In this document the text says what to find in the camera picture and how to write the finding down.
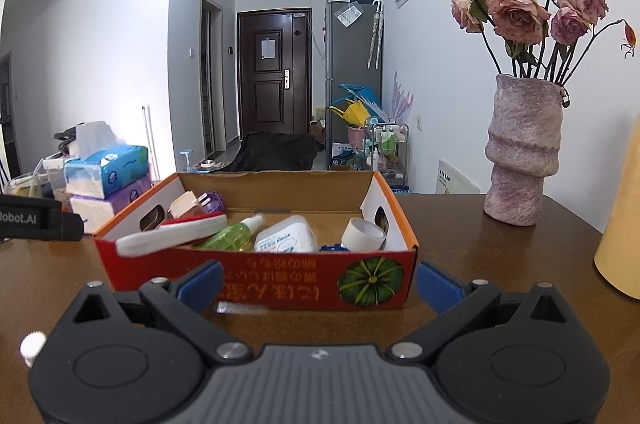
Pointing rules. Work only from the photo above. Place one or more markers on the purple tissue pack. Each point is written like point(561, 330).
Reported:
point(120, 199)

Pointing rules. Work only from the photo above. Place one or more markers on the metal trolley with bottles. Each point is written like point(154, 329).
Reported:
point(387, 144)

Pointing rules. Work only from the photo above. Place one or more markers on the black folding chair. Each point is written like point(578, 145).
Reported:
point(275, 151)

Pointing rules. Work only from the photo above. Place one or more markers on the white paper sheet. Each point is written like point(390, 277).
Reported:
point(267, 48)

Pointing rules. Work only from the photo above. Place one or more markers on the clear food container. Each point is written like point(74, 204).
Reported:
point(55, 179)

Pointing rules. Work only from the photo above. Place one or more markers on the white ridged cap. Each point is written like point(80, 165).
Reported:
point(32, 344)

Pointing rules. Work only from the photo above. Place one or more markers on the blue tissue pack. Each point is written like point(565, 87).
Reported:
point(110, 171)

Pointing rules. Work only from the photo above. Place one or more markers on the small beige box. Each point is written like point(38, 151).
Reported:
point(184, 204)

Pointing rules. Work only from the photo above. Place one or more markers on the clear glass cup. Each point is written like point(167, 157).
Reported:
point(25, 186)

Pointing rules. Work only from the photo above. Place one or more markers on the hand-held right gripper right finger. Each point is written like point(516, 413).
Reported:
point(440, 286)

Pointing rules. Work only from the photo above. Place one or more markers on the pink bucket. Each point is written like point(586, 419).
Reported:
point(356, 136)

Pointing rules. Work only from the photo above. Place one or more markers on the red and white lint brush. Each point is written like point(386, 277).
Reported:
point(165, 234)

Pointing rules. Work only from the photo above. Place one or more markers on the purple spiky ball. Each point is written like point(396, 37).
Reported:
point(212, 201)

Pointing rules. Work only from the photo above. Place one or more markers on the grey fridge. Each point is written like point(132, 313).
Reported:
point(350, 69)

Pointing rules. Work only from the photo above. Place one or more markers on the white mop pole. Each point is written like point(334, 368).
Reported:
point(150, 144)

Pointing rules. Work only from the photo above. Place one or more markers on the blue and white package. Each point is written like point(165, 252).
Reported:
point(342, 156)

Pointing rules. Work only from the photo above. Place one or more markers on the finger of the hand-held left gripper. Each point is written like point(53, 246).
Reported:
point(62, 226)

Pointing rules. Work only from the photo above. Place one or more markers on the yellow watering can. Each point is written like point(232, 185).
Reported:
point(352, 113)

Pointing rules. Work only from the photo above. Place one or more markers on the grey interior doorway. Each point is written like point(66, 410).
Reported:
point(210, 74)

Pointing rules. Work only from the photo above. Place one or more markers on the dark brown door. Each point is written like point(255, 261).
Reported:
point(272, 94)

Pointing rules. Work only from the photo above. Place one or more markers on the purple feather decoration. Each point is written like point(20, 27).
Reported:
point(402, 96)

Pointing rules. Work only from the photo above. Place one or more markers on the clear jar with white lid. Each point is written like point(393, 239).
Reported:
point(285, 236)

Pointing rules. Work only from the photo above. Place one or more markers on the clear plastic bag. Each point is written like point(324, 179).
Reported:
point(349, 15)

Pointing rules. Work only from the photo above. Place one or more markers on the white tape roll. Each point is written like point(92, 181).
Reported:
point(362, 234)

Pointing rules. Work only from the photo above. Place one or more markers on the pink stone vase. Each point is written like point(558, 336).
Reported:
point(520, 154)

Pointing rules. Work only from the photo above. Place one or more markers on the white leaning board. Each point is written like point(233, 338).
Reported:
point(457, 178)

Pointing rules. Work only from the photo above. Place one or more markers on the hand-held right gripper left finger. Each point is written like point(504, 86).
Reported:
point(202, 286)

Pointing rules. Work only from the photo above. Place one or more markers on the white folded umbrella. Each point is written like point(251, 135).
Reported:
point(372, 39)
point(380, 31)

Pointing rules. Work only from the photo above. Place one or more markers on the red cardboard box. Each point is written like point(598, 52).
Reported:
point(300, 289)

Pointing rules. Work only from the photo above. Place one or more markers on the green spray bottle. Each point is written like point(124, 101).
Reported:
point(232, 236)

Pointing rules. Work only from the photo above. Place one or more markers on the blue cap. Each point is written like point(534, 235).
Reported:
point(332, 248)

